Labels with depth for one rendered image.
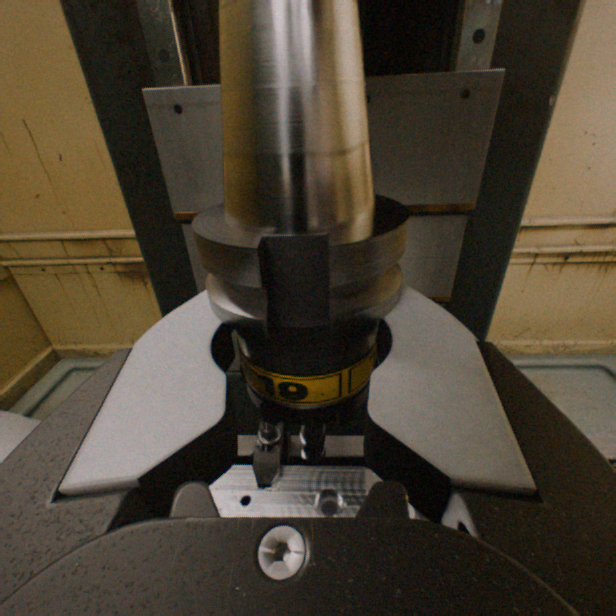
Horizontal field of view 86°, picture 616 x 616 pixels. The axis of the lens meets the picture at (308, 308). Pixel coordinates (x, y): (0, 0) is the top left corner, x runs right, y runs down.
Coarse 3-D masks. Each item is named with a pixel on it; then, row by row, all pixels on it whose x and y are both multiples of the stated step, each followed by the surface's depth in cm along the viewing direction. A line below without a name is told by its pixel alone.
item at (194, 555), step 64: (192, 512) 5; (384, 512) 5; (64, 576) 4; (128, 576) 4; (192, 576) 4; (256, 576) 4; (320, 576) 4; (384, 576) 4; (448, 576) 4; (512, 576) 4
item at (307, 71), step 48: (240, 0) 6; (288, 0) 6; (336, 0) 6; (240, 48) 7; (288, 48) 7; (336, 48) 7; (240, 96) 7; (288, 96) 7; (336, 96) 7; (240, 144) 8; (288, 144) 7; (336, 144) 7; (240, 192) 8; (288, 192) 8; (336, 192) 8
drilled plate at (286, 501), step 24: (240, 480) 41; (288, 480) 41; (312, 480) 41; (336, 480) 41; (360, 480) 40; (216, 504) 39; (240, 504) 39; (264, 504) 38; (288, 504) 38; (336, 504) 39; (360, 504) 38
